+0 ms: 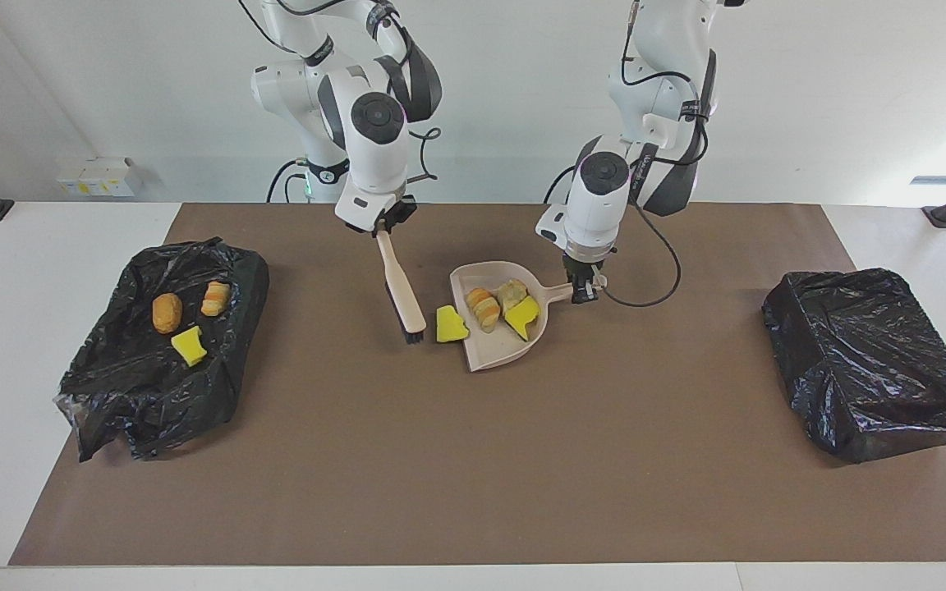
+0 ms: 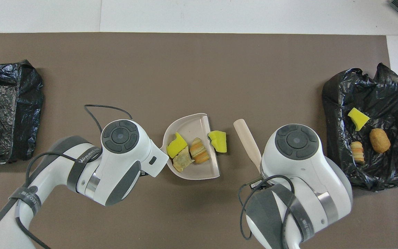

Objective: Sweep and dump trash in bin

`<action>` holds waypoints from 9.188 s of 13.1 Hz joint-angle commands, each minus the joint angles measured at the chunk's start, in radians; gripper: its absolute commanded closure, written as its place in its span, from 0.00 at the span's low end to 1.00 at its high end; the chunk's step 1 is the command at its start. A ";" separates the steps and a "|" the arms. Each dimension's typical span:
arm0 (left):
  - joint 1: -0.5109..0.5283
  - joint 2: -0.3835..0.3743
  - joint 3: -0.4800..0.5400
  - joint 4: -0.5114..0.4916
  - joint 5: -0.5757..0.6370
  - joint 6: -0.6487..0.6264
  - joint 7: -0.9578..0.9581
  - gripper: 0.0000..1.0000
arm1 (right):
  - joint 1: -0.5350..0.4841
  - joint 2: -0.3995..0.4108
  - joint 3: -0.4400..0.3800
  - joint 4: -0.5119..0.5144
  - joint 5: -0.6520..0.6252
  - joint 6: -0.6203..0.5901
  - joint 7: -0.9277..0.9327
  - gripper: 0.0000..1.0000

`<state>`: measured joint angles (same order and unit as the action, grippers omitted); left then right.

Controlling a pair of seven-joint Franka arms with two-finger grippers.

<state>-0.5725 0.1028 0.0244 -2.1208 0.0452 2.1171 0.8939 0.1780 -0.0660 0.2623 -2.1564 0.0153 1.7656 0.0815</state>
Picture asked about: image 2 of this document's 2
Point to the orange striped toy croissant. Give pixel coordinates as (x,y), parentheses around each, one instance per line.
(199,151)

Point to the brown toy bread roll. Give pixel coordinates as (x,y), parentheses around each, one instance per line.
(379,140)

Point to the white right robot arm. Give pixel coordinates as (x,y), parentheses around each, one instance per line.
(299,162)

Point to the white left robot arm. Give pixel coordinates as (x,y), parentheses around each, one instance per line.
(123,155)

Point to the notched yellow sponge piece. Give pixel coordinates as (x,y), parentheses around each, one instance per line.
(176,147)

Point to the open black bag-lined bin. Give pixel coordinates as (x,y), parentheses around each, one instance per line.
(392,103)

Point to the beige brush black bristles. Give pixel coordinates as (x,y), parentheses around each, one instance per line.
(247,138)

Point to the pale yellow toy pastry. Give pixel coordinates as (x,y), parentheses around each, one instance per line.
(357,152)

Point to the taut black bag-lined bin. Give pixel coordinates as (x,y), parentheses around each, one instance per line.
(9,114)

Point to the beige plastic dustpan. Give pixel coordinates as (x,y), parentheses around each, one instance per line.
(192,129)

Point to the wavy yellow sponge piece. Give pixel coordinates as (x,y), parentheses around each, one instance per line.
(218,141)

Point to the pale yellow crinkled chip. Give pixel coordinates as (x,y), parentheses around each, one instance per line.
(182,160)

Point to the green and yellow sponge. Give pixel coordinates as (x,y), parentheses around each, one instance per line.
(358,118)

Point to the brown table mat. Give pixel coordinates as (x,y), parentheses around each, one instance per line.
(150,69)

